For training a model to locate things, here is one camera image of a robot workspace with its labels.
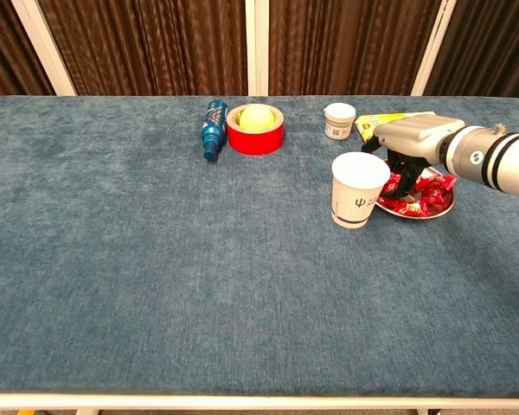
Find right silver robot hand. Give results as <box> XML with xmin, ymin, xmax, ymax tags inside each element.
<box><xmin>361</xmin><ymin>112</ymin><xmax>466</xmax><ymax>200</ymax></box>

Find white table frame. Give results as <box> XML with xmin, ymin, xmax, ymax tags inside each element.
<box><xmin>0</xmin><ymin>391</ymin><xmax>519</xmax><ymax>415</ymax></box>

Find small white jar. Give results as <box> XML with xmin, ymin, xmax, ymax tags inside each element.
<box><xmin>323</xmin><ymin>102</ymin><xmax>357</xmax><ymax>141</ymax></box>

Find silver metal plate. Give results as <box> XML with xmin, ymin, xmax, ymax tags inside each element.
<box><xmin>375</xmin><ymin>166</ymin><xmax>455</xmax><ymax>220</ymax></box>

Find brown pleated curtain panel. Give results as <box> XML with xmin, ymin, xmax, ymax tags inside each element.
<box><xmin>423</xmin><ymin>0</ymin><xmax>519</xmax><ymax>105</ymax></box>
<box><xmin>0</xmin><ymin>0</ymin><xmax>55</xmax><ymax>104</ymax></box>
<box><xmin>37</xmin><ymin>0</ymin><xmax>248</xmax><ymax>97</ymax></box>
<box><xmin>267</xmin><ymin>0</ymin><xmax>442</xmax><ymax>97</ymax></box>

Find yellow-green ball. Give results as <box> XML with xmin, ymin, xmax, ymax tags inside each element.
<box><xmin>238</xmin><ymin>105</ymin><xmax>274</xmax><ymax>131</ymax></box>

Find white paper cup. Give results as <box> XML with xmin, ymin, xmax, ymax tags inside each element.
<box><xmin>330</xmin><ymin>151</ymin><xmax>392</xmax><ymax>230</ymax></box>

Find blue patterned bottle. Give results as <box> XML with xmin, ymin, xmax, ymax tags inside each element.
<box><xmin>200</xmin><ymin>99</ymin><xmax>229</xmax><ymax>164</ymax></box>

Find yellow biscuit box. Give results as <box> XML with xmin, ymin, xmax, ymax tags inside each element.
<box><xmin>354</xmin><ymin>111</ymin><xmax>436</xmax><ymax>144</ymax></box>

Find red tape roll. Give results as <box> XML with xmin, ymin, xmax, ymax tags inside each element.
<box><xmin>225</xmin><ymin>103</ymin><xmax>285</xmax><ymax>156</ymax></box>

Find white screen frame post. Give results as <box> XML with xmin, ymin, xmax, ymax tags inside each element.
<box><xmin>410</xmin><ymin>0</ymin><xmax>458</xmax><ymax>97</ymax></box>
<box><xmin>10</xmin><ymin>0</ymin><xmax>78</xmax><ymax>97</ymax></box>
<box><xmin>245</xmin><ymin>0</ymin><xmax>271</xmax><ymax>97</ymax></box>

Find blue tablecloth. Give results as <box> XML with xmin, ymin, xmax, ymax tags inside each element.
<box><xmin>0</xmin><ymin>94</ymin><xmax>519</xmax><ymax>397</ymax></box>

